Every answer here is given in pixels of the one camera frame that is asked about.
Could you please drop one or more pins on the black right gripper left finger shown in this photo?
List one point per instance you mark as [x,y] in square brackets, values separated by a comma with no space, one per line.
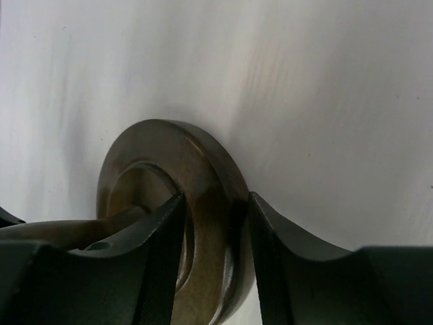
[127,278]

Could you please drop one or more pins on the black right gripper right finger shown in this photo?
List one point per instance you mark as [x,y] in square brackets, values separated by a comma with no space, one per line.
[302,279]

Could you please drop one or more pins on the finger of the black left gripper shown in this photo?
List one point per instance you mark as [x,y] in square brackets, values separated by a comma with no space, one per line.
[7,219]

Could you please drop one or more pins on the cream mannequin head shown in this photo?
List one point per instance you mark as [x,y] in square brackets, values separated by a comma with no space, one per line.
[148,164]

